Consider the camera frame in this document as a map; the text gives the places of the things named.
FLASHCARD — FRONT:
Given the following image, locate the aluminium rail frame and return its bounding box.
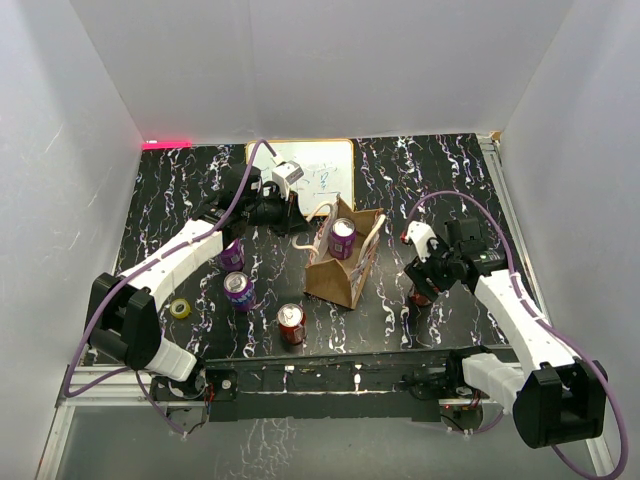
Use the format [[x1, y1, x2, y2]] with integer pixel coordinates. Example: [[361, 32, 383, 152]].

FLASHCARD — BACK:
[[37, 132, 616, 480]]

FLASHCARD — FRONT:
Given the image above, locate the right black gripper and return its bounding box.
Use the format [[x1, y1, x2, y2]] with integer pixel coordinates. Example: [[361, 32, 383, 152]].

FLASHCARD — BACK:
[[405, 234, 460, 301]]

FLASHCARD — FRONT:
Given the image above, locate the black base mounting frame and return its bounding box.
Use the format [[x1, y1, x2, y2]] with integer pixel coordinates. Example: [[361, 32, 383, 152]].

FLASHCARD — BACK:
[[151, 350, 489, 425]]

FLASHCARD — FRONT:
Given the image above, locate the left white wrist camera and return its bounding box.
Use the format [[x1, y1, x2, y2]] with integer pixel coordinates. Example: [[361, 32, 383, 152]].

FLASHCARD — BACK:
[[271, 161, 304, 198]]

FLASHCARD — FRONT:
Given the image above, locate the yellow tape roll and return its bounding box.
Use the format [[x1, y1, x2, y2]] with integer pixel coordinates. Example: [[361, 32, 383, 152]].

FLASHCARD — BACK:
[[169, 298, 191, 320]]

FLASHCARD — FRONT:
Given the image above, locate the pink marker strip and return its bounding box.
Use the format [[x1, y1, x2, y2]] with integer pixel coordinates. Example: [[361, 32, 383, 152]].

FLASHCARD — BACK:
[[141, 140, 193, 151]]

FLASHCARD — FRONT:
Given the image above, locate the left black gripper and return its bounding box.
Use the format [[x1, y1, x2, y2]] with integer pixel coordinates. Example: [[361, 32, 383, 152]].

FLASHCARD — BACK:
[[243, 187, 313, 239]]

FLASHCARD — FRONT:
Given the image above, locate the purple cable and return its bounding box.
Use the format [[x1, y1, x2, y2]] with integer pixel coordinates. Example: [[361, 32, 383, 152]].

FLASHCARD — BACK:
[[63, 138, 281, 441], [407, 190, 629, 478]]

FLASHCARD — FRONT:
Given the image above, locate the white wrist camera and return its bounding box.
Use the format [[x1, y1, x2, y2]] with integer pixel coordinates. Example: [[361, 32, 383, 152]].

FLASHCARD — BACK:
[[401, 220, 440, 263], [271, 161, 304, 198]]

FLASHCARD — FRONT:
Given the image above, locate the red cola can front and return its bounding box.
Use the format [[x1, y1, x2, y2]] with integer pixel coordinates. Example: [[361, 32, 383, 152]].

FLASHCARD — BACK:
[[277, 303, 306, 345]]

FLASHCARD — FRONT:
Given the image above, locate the small whiteboard orange frame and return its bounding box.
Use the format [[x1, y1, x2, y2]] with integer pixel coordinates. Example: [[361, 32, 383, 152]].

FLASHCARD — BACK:
[[253, 139, 355, 215]]

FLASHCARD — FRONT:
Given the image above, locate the purple can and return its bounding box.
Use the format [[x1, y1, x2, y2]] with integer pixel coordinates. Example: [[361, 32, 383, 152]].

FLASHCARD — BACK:
[[223, 271, 256, 312], [217, 239, 245, 272], [328, 218, 357, 260]]

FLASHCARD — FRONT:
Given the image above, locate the brown canvas tote bag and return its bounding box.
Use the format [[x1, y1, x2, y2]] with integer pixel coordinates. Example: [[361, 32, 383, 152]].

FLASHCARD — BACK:
[[292, 198, 386, 310]]

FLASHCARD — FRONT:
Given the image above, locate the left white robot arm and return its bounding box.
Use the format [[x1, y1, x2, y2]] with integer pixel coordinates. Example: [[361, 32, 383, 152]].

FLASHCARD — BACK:
[[86, 162, 308, 399]]

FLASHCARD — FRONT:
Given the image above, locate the red cola can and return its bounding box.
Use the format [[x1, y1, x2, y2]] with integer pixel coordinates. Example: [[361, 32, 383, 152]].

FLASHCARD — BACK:
[[408, 286, 433, 308], [277, 303, 306, 345]]

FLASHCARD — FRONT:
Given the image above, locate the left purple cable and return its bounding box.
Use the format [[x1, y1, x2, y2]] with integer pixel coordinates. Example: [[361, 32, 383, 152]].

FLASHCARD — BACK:
[[63, 138, 281, 441]]

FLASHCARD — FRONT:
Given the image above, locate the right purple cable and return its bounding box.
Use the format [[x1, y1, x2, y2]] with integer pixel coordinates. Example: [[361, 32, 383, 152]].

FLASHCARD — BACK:
[[407, 190, 629, 478]]

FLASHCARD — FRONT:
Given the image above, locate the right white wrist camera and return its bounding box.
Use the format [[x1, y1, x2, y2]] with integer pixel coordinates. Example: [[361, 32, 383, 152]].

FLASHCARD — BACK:
[[401, 220, 440, 263]]

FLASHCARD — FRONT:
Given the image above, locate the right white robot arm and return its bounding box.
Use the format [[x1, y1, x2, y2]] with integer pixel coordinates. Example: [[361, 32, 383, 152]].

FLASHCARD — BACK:
[[402, 218, 606, 448]]

